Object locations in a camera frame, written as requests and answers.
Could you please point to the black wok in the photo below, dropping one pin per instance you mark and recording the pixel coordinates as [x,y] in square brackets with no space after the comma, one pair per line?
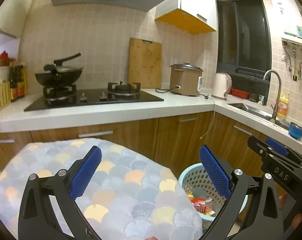
[57,75]

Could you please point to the red plastic bag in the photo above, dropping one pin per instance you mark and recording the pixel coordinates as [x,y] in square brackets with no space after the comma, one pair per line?
[204,206]

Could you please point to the blue cup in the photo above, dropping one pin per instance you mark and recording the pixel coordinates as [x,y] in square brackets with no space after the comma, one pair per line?
[295,131]

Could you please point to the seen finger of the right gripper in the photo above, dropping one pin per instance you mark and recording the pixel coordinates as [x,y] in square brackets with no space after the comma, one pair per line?
[277,147]

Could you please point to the scallop pattern tablecloth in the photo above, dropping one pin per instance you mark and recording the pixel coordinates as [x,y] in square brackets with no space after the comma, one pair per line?
[129,196]

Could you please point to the light blue trash basket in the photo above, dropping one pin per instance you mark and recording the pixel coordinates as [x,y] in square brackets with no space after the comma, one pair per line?
[197,184]

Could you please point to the yellow woven basket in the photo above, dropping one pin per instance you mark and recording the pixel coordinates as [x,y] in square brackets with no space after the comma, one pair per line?
[5,96]

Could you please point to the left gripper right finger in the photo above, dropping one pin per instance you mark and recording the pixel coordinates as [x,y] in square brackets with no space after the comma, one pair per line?
[264,216]

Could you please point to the wooden base cabinets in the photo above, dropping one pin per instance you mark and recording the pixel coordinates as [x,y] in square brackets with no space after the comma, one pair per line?
[172,141]

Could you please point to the white wall cabinet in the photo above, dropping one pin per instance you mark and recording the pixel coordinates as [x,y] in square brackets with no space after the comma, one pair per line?
[193,16]

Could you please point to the dark window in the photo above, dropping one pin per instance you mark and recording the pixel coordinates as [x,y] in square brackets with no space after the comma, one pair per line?
[244,45]

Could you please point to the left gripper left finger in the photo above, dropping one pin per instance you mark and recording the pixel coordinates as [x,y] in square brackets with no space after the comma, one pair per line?
[37,219]

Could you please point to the brown rice cooker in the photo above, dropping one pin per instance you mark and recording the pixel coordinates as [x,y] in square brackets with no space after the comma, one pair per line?
[185,79]

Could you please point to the soy sauce bottles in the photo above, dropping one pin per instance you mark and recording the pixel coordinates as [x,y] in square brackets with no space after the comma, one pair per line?
[17,82]

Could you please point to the steel sink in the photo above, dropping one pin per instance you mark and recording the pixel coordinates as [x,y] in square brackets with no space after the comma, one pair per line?
[261,114]

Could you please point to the pink electric kettle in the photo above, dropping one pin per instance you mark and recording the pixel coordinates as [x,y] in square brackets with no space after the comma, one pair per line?
[222,86]

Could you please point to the white water heater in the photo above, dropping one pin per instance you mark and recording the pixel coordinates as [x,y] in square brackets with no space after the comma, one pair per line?
[289,19]

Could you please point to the bamboo cutting board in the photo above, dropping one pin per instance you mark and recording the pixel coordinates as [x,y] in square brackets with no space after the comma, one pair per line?
[145,63]

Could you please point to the yellow detergent bottle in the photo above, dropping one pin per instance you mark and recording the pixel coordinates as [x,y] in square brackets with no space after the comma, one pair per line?
[283,105]

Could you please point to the black gas stove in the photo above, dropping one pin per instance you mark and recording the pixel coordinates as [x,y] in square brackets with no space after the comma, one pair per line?
[70,96]

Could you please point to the right hand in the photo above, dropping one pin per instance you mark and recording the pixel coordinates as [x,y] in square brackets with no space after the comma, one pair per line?
[288,203]

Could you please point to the red tray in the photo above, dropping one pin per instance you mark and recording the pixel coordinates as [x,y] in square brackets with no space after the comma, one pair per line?
[239,93]

